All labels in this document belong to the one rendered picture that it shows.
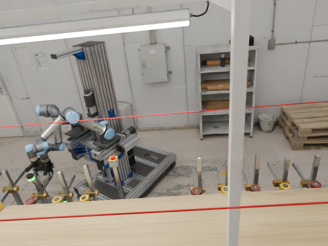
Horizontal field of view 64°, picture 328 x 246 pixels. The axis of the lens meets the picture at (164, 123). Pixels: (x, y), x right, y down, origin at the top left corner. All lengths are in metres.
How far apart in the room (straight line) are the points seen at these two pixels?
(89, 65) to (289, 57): 3.28
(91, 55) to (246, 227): 2.12
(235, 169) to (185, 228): 1.07
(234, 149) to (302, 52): 3.99
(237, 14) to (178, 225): 1.62
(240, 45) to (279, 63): 3.98
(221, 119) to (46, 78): 3.32
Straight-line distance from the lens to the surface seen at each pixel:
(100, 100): 2.99
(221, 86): 4.35
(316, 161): 2.59
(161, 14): 1.48
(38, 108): 2.95
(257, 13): 4.59
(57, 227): 2.38
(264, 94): 4.99
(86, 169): 2.44
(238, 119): 0.99
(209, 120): 5.01
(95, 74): 2.90
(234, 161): 1.09
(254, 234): 2.10
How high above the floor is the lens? 2.51
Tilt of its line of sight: 28 degrees down
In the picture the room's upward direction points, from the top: 6 degrees counter-clockwise
